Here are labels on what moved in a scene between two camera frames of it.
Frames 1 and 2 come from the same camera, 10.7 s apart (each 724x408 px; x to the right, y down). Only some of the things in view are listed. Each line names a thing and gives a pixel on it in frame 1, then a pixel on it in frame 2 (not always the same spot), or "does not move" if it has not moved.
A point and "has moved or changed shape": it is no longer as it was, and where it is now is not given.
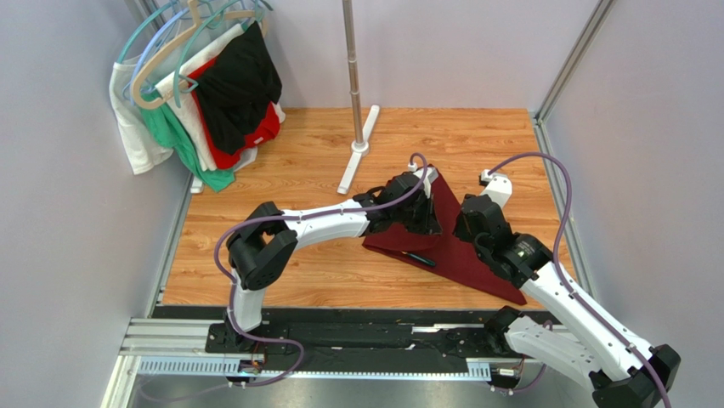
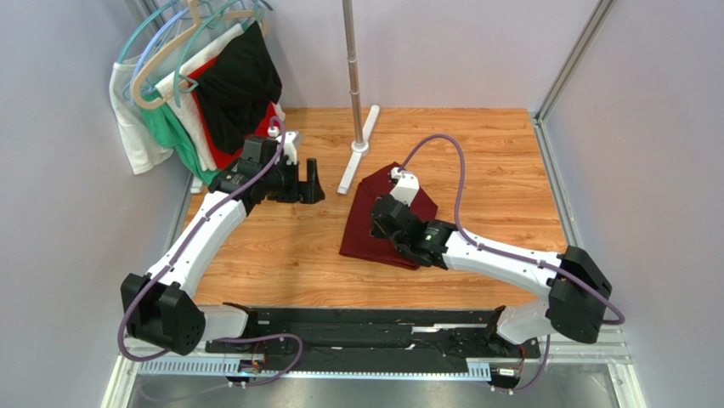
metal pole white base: (361, 146) does not move
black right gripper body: (472, 215) to (386, 214)
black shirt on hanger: (240, 85) does not move
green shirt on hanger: (183, 145) does not move
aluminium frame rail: (177, 346) does not move
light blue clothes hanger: (161, 27) does not move
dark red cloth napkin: (446, 251) has moved or changed shape
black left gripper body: (418, 218) to (282, 184)
